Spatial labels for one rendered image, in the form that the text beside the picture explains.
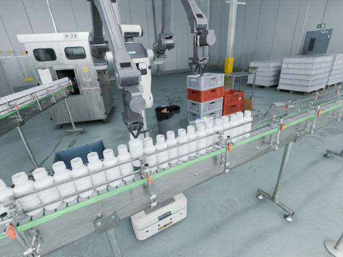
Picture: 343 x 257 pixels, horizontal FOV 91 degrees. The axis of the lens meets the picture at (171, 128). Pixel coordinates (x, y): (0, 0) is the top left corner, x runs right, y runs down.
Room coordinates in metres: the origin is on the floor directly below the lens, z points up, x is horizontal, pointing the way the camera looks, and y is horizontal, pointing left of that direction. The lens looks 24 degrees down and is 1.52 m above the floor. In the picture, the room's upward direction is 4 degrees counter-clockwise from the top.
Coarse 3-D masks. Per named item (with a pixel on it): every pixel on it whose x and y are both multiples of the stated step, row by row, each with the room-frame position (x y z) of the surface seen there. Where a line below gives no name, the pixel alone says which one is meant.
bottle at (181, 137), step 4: (180, 132) 0.75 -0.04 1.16; (184, 132) 0.75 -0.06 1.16; (180, 136) 0.75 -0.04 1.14; (184, 136) 0.75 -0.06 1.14; (180, 140) 0.74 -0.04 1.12; (184, 140) 0.74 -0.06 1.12; (180, 148) 0.74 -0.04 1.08; (184, 148) 0.73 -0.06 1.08; (180, 152) 0.74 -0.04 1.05; (184, 152) 0.73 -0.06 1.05; (180, 160) 0.74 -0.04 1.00; (184, 160) 0.74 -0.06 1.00
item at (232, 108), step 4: (232, 104) 3.49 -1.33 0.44; (236, 104) 3.57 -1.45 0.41; (240, 104) 3.64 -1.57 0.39; (224, 108) 3.38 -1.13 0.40; (228, 108) 3.45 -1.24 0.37; (232, 108) 3.51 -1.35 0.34; (236, 108) 3.57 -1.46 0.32; (240, 108) 3.65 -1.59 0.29; (224, 112) 3.38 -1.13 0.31; (228, 112) 3.45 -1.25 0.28; (232, 112) 3.51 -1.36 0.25
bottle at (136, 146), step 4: (136, 132) 0.67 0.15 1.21; (132, 136) 0.64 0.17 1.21; (132, 140) 0.64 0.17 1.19; (136, 140) 0.64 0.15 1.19; (140, 140) 0.66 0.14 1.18; (132, 144) 0.63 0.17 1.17; (136, 144) 0.63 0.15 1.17; (140, 144) 0.64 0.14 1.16; (132, 148) 0.63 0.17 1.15; (136, 148) 0.63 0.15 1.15; (140, 148) 0.64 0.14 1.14; (132, 152) 0.63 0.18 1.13; (136, 152) 0.63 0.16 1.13; (140, 152) 0.64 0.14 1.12; (132, 156) 0.64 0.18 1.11; (136, 156) 0.63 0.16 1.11; (136, 160) 0.63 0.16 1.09; (136, 164) 0.64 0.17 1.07
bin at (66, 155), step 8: (88, 144) 1.10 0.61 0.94; (96, 144) 1.12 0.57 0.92; (104, 144) 1.07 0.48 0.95; (56, 152) 1.01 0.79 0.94; (64, 152) 1.03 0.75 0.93; (72, 152) 1.05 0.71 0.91; (80, 152) 1.07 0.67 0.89; (88, 152) 1.09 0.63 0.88; (96, 152) 1.12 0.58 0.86; (56, 160) 0.95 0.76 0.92; (64, 160) 1.02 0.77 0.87
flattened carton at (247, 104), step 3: (243, 99) 3.69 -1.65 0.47; (246, 99) 3.62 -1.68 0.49; (249, 99) 3.56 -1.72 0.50; (243, 102) 3.70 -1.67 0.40; (246, 102) 3.64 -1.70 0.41; (249, 102) 3.57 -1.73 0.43; (243, 105) 3.71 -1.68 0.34; (246, 105) 3.65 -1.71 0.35; (249, 105) 3.57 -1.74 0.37; (243, 108) 3.72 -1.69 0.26; (246, 108) 3.66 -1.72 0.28; (249, 108) 3.58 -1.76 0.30; (252, 108) 3.53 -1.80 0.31; (243, 111) 3.72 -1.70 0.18; (243, 114) 3.73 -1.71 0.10
